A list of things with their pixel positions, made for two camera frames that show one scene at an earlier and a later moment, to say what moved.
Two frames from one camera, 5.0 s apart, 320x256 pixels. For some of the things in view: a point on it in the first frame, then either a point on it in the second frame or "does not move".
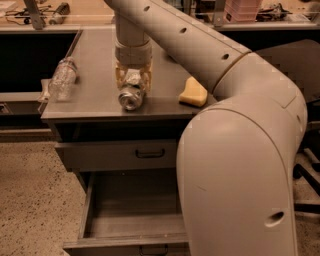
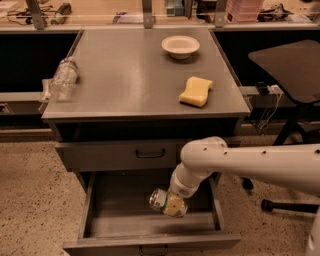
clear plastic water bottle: x=63 y=78 does not move
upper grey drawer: x=118 y=155 does not move
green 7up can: x=131 y=97 → x=158 y=198
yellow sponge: x=194 y=93 does not move
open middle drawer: x=129 y=209 does not move
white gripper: x=133 y=56 → x=182 y=190
